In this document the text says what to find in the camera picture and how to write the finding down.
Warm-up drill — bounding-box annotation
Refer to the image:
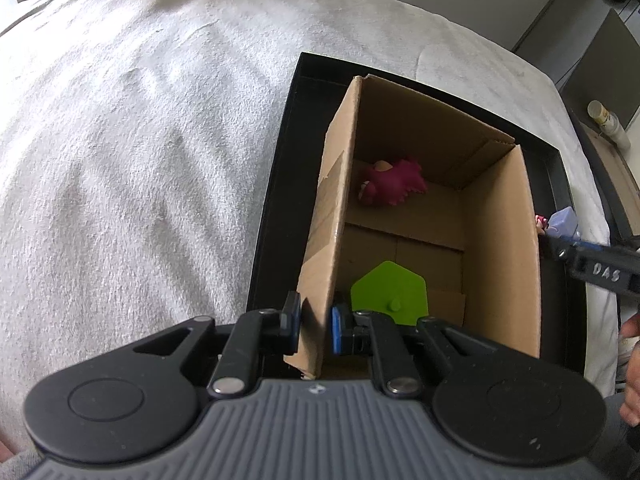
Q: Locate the person's right hand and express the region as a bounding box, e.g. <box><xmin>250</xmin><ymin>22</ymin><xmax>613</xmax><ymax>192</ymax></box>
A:
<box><xmin>619</xmin><ymin>311</ymin><xmax>640</xmax><ymax>426</ymax></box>

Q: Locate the cardboard box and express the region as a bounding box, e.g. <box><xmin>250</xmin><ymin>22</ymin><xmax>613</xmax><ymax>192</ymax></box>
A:
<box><xmin>282</xmin><ymin>74</ymin><xmax>543</xmax><ymax>381</ymax></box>

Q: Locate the green hexagonal toy box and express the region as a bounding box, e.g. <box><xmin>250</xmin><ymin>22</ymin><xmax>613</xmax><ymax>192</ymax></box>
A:
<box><xmin>350</xmin><ymin>260</ymin><xmax>428</xmax><ymax>328</ymax></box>

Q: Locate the black shallow tray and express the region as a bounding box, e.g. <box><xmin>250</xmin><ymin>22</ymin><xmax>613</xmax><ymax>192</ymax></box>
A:
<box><xmin>245</xmin><ymin>51</ymin><xmax>586</xmax><ymax>376</ymax></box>

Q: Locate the stack of paper cups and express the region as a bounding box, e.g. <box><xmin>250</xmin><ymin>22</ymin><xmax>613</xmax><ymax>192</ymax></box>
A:
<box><xmin>587</xmin><ymin>100</ymin><xmax>632</xmax><ymax>150</ymax></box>

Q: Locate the person's beige clothing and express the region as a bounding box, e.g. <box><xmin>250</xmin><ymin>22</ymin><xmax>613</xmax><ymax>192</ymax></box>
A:
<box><xmin>0</xmin><ymin>430</ymin><xmax>41</xmax><ymax>480</ymax></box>

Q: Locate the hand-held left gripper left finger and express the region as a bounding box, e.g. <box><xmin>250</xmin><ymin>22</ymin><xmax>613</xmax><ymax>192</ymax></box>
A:
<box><xmin>120</xmin><ymin>291</ymin><xmax>302</xmax><ymax>400</ymax></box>

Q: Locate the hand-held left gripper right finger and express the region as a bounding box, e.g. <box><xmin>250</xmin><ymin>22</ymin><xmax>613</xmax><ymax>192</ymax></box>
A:
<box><xmin>331</xmin><ymin>305</ymin><xmax>516</xmax><ymax>400</ymax></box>

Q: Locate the magenta bear figurine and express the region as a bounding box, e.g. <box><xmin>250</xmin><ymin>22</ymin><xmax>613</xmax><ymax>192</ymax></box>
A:
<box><xmin>356</xmin><ymin>157</ymin><xmax>429</xmax><ymax>207</ymax></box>

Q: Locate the black cabinet with brown top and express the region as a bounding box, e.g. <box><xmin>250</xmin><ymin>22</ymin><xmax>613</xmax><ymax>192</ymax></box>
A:
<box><xmin>570</xmin><ymin>110</ymin><xmax>640</xmax><ymax>241</ymax></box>

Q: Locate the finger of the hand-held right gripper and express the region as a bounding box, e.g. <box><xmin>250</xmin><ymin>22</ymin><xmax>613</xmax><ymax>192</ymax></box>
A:
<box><xmin>542</xmin><ymin>236</ymin><xmax>576</xmax><ymax>273</ymax></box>
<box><xmin>572</xmin><ymin>239</ymin><xmax>640</xmax><ymax>256</ymax></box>

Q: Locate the lavender block-shaped toy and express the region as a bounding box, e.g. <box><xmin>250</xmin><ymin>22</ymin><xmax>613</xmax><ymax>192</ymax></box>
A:
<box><xmin>546</xmin><ymin>206</ymin><xmax>582</xmax><ymax>242</ymax></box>

